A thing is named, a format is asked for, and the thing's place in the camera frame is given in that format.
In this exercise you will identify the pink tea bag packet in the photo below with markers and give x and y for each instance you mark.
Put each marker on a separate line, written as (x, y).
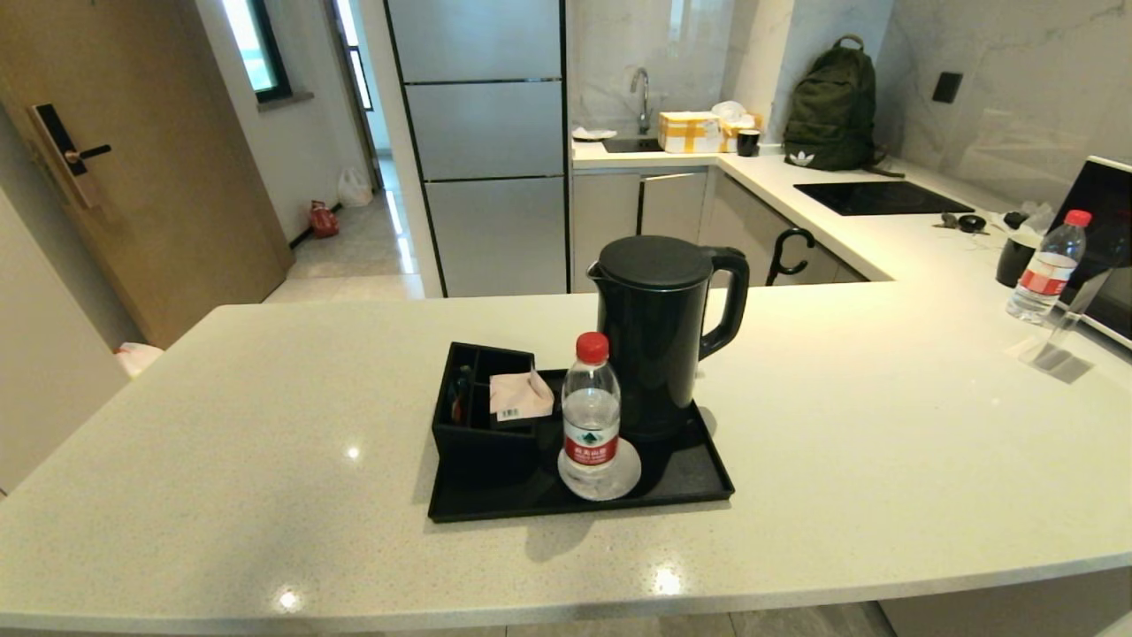
(517, 396)

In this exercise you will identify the clear water bottle red cap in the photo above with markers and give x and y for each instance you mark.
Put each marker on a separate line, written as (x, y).
(1044, 274)
(591, 416)

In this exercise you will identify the black electric kettle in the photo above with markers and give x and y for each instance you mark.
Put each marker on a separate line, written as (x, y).
(654, 354)

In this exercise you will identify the black cup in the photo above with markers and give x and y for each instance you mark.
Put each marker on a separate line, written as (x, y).
(1014, 261)

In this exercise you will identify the grey cabinet door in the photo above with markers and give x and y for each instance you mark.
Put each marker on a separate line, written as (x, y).
(674, 208)
(605, 230)

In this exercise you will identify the red sachet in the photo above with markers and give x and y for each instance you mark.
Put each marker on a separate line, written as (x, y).
(458, 402)

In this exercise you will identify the black compartment organizer box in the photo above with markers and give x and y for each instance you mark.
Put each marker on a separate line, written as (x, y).
(482, 451)

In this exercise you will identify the dark kitchen sink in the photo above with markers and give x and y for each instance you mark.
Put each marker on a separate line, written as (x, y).
(632, 144)

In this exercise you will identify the white plate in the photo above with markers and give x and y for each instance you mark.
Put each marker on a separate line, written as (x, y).
(592, 133)

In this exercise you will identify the black rectangular serving tray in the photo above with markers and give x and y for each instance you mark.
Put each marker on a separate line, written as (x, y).
(690, 478)

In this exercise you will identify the silver refrigerator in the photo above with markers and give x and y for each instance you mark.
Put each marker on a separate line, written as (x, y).
(486, 133)

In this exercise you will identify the white box yellow tape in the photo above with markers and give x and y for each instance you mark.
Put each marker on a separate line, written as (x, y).
(690, 133)

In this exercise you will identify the chrome kitchen faucet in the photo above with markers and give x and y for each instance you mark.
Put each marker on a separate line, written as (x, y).
(644, 93)

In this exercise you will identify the black mug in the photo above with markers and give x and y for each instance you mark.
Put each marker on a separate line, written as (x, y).
(748, 143)

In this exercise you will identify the red plastic bag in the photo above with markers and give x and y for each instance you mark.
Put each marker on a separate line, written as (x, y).
(324, 219)

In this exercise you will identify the crumpled white plastic bag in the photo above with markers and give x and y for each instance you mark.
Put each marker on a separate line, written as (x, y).
(730, 110)

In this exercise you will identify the dark green backpack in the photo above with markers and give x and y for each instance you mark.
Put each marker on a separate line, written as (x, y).
(831, 106)

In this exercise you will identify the narrow dark framed glass door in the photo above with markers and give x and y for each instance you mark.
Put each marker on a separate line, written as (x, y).
(354, 53)

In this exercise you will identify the black induction cooktop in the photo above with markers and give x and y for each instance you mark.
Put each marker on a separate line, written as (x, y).
(884, 198)

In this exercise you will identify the dark framed window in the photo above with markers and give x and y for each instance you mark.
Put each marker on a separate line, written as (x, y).
(256, 44)

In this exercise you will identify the brown wooden door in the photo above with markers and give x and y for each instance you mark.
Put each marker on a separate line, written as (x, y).
(177, 177)

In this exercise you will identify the black key bundle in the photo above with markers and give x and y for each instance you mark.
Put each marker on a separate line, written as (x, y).
(971, 223)

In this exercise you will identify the pale pink white bag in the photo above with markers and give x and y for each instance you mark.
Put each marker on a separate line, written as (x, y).
(139, 358)

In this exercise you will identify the crumpled clear plastic wrap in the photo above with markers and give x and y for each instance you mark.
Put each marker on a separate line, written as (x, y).
(1036, 217)

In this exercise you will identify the clear acrylic sign holder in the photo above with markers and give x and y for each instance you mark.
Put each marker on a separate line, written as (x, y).
(1057, 354)

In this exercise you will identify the black electronic door lock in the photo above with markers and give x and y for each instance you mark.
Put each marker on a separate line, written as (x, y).
(57, 141)

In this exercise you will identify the black wall socket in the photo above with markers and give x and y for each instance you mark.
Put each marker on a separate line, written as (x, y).
(947, 87)

